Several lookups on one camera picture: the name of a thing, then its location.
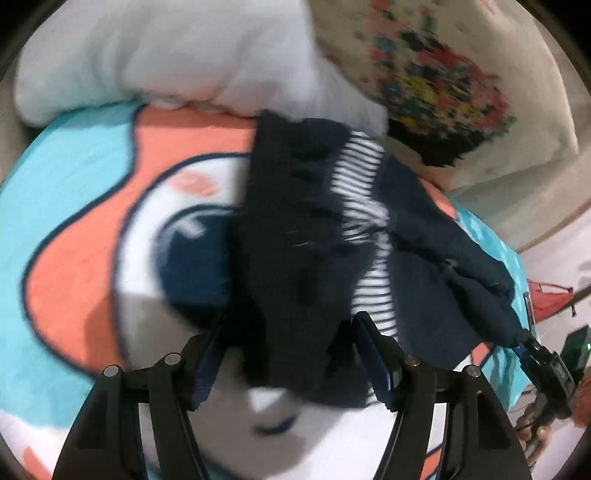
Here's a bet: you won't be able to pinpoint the teal cartoon fleece blanket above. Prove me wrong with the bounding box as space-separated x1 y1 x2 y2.
0 101 537 480

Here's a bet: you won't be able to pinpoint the white pillow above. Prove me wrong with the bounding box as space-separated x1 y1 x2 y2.
14 1 387 137

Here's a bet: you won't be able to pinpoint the person's right hand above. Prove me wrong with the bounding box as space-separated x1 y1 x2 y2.
512 405 578 467

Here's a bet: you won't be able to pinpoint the striped navy white pants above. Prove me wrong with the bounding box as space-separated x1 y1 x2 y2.
228 111 522 408

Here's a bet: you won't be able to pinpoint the cream floral pillow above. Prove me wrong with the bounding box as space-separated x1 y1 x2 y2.
310 1 578 190

